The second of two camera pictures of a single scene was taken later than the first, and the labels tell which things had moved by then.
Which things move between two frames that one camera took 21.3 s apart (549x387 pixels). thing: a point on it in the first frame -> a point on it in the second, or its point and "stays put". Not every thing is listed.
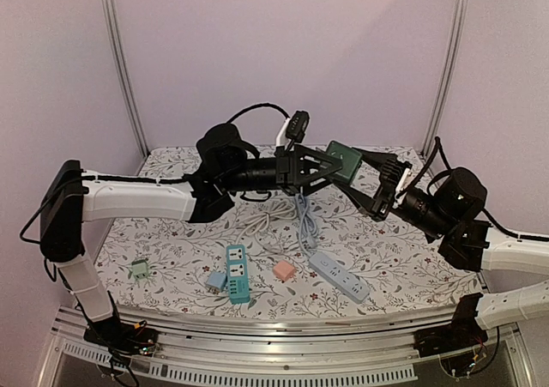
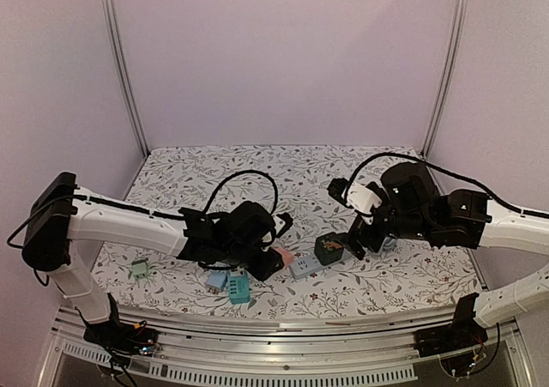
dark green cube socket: (351, 160) -> (328, 249)
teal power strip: (238, 275) stays put
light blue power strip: (342, 278) -> (305, 265)
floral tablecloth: (326, 244) stays put
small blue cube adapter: (217, 280) stays put
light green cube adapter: (140, 269) stays put
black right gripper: (390, 188) -> (360, 239)
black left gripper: (290, 165) -> (265, 271)
